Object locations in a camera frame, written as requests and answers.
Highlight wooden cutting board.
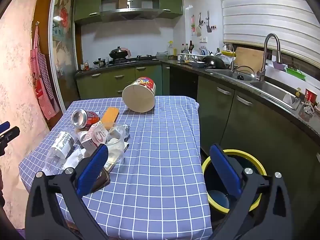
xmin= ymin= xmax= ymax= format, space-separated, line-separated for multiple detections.
xmin=234 ymin=46 xmax=265 ymax=73

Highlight tall steel faucet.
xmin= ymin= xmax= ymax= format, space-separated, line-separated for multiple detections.
xmin=259 ymin=33 xmax=283 ymax=82

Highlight green plastic tray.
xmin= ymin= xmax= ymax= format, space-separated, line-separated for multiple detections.
xmin=286 ymin=65 xmax=307 ymax=80

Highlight purple plastic tray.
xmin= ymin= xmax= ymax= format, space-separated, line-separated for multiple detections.
xmin=272 ymin=60 xmax=288 ymax=71

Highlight white tissue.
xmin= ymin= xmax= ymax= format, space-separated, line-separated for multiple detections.
xmin=62 ymin=148 xmax=87 ymax=170

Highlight pink white small carton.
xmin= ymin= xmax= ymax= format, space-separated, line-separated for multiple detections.
xmin=80 ymin=121 xmax=110 ymax=157

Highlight glass pot lid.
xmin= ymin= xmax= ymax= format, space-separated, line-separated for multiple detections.
xmin=230 ymin=65 xmax=257 ymax=82

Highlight green sink base cabinet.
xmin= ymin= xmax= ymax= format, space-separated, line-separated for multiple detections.
xmin=196 ymin=75 xmax=320 ymax=230

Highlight steel range hood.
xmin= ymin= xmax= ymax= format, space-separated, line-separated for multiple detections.
xmin=100 ymin=0 xmax=163 ymax=20

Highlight black lidded wok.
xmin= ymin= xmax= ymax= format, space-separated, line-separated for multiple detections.
xmin=109 ymin=46 xmax=128 ymax=59

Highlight dish rack with dishes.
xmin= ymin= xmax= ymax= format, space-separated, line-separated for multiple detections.
xmin=180 ymin=46 xmax=223 ymax=64

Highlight red paper cup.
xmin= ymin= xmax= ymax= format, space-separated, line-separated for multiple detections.
xmin=304 ymin=88 xmax=320 ymax=104

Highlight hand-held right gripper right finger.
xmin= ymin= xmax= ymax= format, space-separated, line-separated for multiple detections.
xmin=209 ymin=144 xmax=293 ymax=240

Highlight green base cabinet with drawers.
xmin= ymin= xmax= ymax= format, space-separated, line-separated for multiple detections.
xmin=76 ymin=64 xmax=170 ymax=100

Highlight black built-in appliance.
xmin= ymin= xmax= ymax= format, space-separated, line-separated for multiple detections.
xmin=169 ymin=66 xmax=199 ymax=100

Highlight red soda can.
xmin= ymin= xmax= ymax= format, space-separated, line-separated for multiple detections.
xmin=72 ymin=109 xmax=101 ymax=130

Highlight large paper noodle bucket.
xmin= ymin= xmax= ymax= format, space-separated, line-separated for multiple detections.
xmin=122 ymin=76 xmax=157 ymax=113

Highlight yellow rimmed dark bin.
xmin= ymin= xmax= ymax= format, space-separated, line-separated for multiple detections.
xmin=201 ymin=149 xmax=268 ymax=222

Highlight small steel faucet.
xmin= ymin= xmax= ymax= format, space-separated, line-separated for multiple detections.
xmin=222 ymin=43 xmax=237 ymax=72

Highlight black gas stove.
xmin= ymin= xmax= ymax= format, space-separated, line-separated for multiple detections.
xmin=110 ymin=54 xmax=160 ymax=64

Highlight steel kitchen sink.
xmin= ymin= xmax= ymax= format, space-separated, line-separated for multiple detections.
xmin=207 ymin=69 xmax=303 ymax=113

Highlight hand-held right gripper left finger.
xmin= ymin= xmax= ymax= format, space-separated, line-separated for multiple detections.
xmin=25 ymin=144 xmax=110 ymax=240

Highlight brown plastic tray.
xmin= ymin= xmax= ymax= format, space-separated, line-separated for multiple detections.
xmin=91 ymin=166 xmax=111 ymax=193

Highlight blue checked tablecloth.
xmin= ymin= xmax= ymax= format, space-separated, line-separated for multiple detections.
xmin=19 ymin=95 xmax=213 ymax=240

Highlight pink checked apron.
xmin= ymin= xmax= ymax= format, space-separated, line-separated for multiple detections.
xmin=30 ymin=22 xmax=60 ymax=120

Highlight green wall cabinets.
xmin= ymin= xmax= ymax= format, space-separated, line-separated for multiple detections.
xmin=74 ymin=0 xmax=184 ymax=24

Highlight clear plastic cup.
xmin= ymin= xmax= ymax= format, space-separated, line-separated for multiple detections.
xmin=105 ymin=124 xmax=129 ymax=160

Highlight clear plastic bottle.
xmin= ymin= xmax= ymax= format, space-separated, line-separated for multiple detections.
xmin=42 ymin=131 xmax=82 ymax=175

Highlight printed glass sliding door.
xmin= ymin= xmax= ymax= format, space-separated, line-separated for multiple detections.
xmin=48 ymin=0 xmax=80 ymax=110

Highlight white window blind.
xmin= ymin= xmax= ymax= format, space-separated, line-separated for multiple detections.
xmin=219 ymin=0 xmax=320 ymax=55

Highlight grey scrubbing cloth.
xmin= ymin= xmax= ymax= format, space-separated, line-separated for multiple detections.
xmin=301 ymin=101 xmax=315 ymax=115

